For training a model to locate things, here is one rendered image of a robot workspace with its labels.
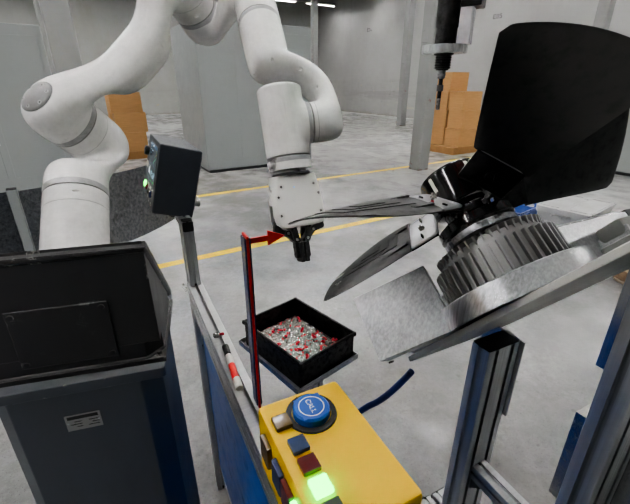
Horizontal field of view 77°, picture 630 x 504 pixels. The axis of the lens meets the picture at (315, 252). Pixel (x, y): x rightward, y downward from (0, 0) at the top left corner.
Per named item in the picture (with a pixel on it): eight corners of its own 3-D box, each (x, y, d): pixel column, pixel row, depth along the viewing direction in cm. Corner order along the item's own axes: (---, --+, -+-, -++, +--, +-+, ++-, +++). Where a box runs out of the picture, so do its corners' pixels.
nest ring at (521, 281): (519, 311, 86) (509, 295, 88) (638, 253, 64) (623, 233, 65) (422, 345, 75) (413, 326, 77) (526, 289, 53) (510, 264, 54)
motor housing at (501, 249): (519, 310, 84) (488, 257, 89) (620, 261, 64) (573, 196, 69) (436, 339, 74) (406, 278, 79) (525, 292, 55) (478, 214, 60)
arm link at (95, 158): (26, 193, 77) (32, 95, 85) (96, 225, 94) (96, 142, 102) (79, 176, 75) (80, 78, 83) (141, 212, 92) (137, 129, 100)
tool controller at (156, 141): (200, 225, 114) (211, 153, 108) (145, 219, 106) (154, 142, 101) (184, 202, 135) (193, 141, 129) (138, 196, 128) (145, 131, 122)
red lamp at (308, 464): (322, 470, 36) (322, 465, 36) (304, 478, 35) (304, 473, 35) (313, 455, 38) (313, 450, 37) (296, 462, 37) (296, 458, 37)
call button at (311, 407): (336, 423, 42) (336, 411, 41) (302, 437, 40) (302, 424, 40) (319, 398, 45) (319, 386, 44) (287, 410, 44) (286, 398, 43)
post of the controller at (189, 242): (201, 284, 114) (193, 220, 107) (190, 286, 113) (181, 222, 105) (199, 280, 117) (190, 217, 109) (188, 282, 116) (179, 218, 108)
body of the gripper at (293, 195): (271, 168, 71) (281, 230, 72) (322, 163, 75) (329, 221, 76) (259, 173, 77) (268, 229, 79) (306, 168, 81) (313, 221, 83)
